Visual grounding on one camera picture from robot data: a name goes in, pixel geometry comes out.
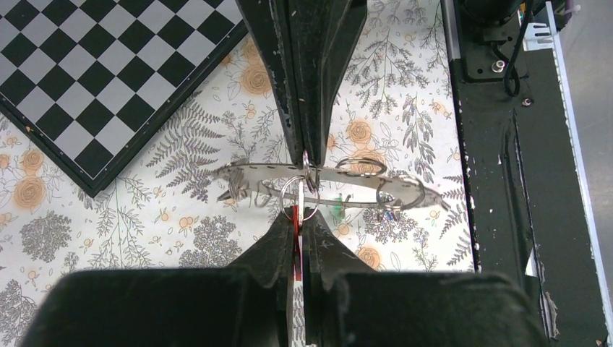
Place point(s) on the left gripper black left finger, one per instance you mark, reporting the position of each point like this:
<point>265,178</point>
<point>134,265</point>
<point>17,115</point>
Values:
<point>246,303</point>

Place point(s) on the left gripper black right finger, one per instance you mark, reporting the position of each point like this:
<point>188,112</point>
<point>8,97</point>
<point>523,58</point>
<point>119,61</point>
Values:
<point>348,303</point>

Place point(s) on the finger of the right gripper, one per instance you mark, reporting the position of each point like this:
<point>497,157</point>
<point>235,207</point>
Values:
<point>269,26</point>
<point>323,36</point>

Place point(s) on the key with red tag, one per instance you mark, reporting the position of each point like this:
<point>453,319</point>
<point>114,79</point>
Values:
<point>297,219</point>

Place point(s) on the metal key holder plate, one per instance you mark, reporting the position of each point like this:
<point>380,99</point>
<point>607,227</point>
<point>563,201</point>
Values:
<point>263,181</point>

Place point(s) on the green key tag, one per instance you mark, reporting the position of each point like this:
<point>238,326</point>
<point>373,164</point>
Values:
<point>339,210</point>

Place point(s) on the floral patterned table mat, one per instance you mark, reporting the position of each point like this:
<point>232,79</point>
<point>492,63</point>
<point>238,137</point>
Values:
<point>395,106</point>

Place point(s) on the black white checkerboard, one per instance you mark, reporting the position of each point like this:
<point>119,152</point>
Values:
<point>92,81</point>

